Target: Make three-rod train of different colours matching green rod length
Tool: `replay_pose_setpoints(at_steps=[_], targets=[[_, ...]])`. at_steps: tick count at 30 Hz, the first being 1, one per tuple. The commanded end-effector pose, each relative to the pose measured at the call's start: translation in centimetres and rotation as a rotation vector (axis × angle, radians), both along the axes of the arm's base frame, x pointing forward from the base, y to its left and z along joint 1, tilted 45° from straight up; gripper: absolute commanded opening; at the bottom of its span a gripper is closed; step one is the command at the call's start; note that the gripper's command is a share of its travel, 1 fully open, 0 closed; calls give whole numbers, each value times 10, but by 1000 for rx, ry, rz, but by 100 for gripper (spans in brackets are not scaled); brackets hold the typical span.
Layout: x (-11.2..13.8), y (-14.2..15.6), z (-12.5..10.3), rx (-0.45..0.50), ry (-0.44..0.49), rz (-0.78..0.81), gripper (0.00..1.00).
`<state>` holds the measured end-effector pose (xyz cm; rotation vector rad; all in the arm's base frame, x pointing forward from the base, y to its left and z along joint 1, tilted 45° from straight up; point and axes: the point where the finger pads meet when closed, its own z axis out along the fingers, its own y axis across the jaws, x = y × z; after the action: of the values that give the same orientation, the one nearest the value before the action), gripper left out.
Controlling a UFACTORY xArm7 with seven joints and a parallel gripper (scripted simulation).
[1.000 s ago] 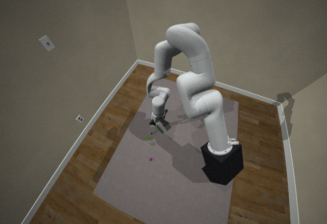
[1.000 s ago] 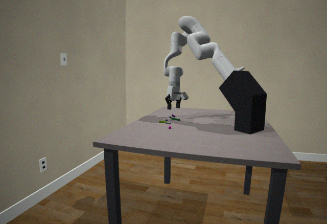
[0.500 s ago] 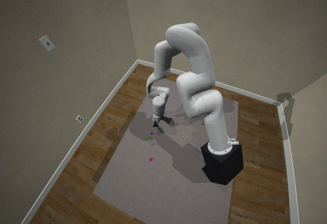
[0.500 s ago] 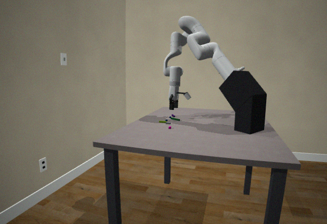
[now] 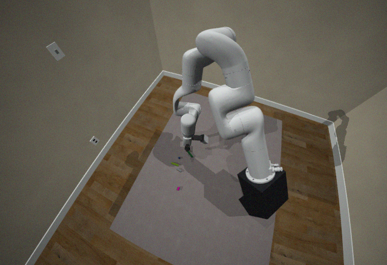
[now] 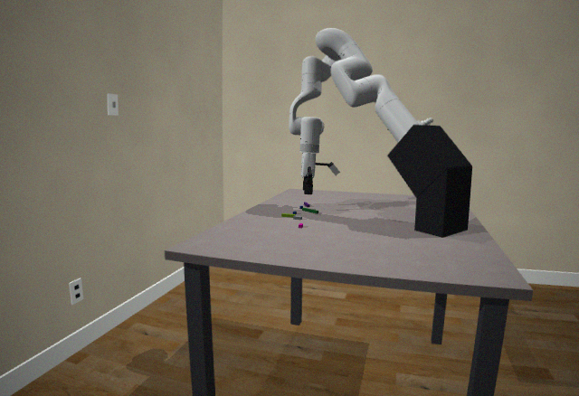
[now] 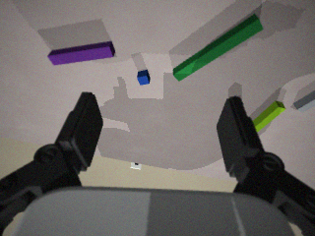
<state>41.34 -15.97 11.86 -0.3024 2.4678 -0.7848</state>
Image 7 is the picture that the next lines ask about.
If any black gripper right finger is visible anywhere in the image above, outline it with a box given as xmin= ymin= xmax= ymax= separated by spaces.
xmin=217 ymin=96 xmax=315 ymax=236

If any purple rectangular rod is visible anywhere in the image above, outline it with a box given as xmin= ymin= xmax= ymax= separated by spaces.
xmin=47 ymin=41 xmax=115 ymax=66

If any grey rectangular block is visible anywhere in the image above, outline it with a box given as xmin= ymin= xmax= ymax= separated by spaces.
xmin=293 ymin=90 xmax=315 ymax=113

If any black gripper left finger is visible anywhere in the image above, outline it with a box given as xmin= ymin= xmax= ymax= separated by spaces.
xmin=0 ymin=92 xmax=103 ymax=236

